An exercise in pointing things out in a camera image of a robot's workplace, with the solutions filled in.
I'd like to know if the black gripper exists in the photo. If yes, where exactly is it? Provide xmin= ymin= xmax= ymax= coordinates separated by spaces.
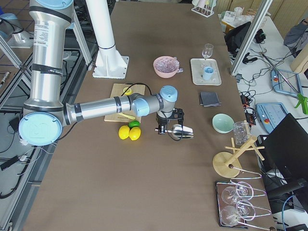
xmin=155 ymin=108 xmax=184 ymax=135

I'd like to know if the stainless steel ice scoop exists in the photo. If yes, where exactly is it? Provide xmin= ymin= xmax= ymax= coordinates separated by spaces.
xmin=165 ymin=124 xmax=194 ymax=141

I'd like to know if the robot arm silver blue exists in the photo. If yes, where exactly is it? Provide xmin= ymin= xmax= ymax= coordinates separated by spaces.
xmin=86 ymin=0 xmax=115 ymax=50
xmin=18 ymin=0 xmax=184 ymax=146

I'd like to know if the pink bowl of ice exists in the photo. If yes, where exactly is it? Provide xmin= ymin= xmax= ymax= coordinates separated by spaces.
xmin=153 ymin=56 xmax=180 ymax=78

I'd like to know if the blue plastic cup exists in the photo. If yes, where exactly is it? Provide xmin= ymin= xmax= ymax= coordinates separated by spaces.
xmin=202 ymin=66 xmax=214 ymax=80

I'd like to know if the wooden cup tree stand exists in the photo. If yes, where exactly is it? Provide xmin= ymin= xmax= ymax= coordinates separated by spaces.
xmin=212 ymin=120 xmax=265 ymax=178

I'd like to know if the white cup rack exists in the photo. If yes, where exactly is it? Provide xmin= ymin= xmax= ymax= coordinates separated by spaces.
xmin=191 ymin=0 xmax=217 ymax=17

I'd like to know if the yellow lemon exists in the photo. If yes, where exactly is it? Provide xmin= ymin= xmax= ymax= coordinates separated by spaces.
xmin=118 ymin=125 xmax=130 ymax=140
xmin=129 ymin=127 xmax=141 ymax=141

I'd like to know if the green lime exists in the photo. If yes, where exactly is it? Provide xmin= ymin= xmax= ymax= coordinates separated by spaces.
xmin=128 ymin=120 xmax=140 ymax=128

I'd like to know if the yellow plastic knife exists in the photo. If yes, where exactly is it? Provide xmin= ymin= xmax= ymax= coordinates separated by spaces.
xmin=119 ymin=113 xmax=136 ymax=120

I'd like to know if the grey folded cloth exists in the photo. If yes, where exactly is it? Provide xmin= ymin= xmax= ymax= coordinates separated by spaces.
xmin=199 ymin=91 xmax=221 ymax=107

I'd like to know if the mint green bowl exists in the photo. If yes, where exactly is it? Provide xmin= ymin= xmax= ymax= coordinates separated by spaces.
xmin=212 ymin=114 xmax=234 ymax=134

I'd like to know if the cream serving tray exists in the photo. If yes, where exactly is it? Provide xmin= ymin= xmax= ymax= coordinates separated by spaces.
xmin=190 ymin=58 xmax=222 ymax=86

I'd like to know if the clear glass mug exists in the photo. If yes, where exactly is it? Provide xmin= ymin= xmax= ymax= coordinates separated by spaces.
xmin=233 ymin=121 xmax=250 ymax=145

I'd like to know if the clear wine glass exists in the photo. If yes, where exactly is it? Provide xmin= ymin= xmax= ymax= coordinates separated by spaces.
xmin=202 ymin=43 xmax=214 ymax=61

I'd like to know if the blue teach pendant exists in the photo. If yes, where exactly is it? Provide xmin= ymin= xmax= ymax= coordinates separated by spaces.
xmin=270 ymin=68 xmax=303 ymax=98
xmin=256 ymin=103 xmax=288 ymax=133

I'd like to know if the black monitor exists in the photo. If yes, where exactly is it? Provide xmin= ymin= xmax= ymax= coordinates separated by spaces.
xmin=261 ymin=113 xmax=308 ymax=211

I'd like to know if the green reacher grabber tool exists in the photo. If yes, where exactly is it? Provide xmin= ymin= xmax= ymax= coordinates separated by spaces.
xmin=260 ymin=52 xmax=308 ymax=115

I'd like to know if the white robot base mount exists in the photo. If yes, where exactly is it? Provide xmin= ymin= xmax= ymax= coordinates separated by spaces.
xmin=93 ymin=48 xmax=129 ymax=79

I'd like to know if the aluminium frame post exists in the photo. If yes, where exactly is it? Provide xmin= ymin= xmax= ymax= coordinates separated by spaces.
xmin=230 ymin=0 xmax=272 ymax=76

